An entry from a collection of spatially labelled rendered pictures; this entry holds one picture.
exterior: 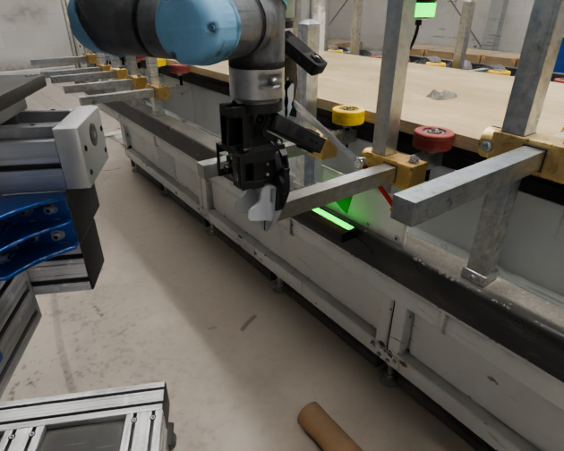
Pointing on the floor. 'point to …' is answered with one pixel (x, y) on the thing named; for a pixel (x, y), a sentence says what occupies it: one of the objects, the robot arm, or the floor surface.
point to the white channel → (320, 19)
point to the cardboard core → (325, 429)
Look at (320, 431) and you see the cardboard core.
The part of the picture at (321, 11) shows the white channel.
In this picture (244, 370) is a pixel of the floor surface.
